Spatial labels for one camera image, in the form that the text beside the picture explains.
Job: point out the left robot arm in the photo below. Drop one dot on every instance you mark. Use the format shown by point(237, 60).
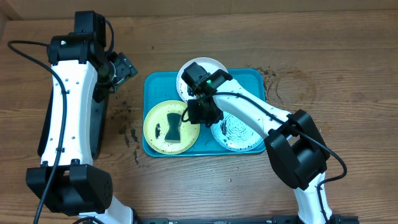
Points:
point(85, 70)

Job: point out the dark green sponge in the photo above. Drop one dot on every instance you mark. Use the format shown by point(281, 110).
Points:
point(173, 134)

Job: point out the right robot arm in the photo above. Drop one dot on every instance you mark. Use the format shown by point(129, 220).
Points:
point(295, 148)

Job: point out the yellow-green rimmed plate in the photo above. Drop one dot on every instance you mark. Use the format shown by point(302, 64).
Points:
point(156, 126)

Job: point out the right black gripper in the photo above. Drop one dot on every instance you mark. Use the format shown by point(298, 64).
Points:
point(196, 119)

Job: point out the light blue rimmed plate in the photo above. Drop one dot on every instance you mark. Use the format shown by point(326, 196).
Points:
point(234, 135)

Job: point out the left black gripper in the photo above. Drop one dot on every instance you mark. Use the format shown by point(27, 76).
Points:
point(125, 68)

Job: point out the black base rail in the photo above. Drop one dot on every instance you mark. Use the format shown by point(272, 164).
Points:
point(281, 219)

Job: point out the black water tray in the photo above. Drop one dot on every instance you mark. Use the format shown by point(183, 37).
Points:
point(97, 121)

